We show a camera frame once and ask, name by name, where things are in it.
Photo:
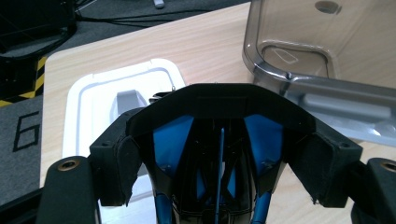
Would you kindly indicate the white storage box lid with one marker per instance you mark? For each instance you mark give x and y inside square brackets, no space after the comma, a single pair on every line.
[93,105]

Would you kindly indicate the grey translucent storage box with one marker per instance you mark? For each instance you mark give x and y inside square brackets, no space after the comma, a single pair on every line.
[311,37]

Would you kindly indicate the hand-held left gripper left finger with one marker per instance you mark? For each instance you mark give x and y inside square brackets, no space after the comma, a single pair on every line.
[112,168]

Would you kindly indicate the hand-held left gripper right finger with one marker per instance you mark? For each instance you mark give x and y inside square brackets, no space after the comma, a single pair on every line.
[330,168]

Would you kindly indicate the blue toy car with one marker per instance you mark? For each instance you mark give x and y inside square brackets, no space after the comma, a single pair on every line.
[221,105]

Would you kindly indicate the black striped stand base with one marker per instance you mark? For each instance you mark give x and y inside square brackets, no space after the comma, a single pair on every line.
[18,77]

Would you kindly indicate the dark equipment cabinet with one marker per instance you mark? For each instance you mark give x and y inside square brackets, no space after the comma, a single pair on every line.
[31,21]

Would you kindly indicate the white metal stand frame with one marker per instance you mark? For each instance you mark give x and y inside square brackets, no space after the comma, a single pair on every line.
[158,3]

